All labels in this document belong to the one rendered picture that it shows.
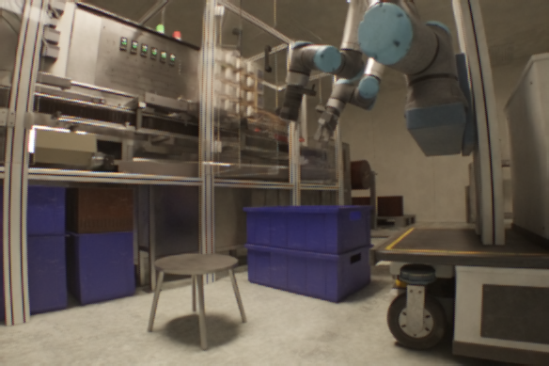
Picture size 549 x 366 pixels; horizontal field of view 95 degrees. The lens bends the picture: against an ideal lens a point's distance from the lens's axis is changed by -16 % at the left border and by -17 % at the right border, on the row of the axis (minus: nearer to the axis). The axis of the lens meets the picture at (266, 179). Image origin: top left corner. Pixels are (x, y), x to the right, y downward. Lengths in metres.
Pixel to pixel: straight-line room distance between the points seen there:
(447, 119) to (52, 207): 1.47
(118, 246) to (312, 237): 0.92
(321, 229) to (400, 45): 0.87
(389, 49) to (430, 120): 0.23
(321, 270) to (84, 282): 1.07
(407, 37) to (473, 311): 0.71
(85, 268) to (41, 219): 0.29
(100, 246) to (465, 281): 1.40
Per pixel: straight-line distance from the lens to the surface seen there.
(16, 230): 1.35
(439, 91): 0.93
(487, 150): 1.05
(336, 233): 1.35
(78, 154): 1.47
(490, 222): 1.04
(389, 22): 0.84
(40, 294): 1.48
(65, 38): 2.15
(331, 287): 1.41
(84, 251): 1.49
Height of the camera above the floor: 0.47
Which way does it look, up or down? 4 degrees up
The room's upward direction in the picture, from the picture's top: 1 degrees counter-clockwise
